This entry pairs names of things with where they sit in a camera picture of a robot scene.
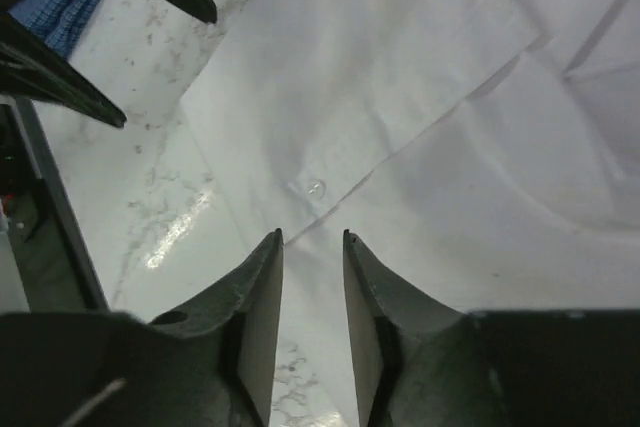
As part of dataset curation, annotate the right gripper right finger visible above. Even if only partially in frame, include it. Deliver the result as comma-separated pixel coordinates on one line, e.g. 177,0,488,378
343,232,639,426

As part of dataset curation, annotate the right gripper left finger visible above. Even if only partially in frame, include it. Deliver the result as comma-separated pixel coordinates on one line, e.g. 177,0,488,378
1,230,283,426

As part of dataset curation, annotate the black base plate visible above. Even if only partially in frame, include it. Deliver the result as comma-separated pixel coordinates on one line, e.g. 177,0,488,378
1,96,109,313

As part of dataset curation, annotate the white long sleeve shirt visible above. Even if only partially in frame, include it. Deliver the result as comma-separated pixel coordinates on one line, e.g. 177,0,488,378
179,0,640,427

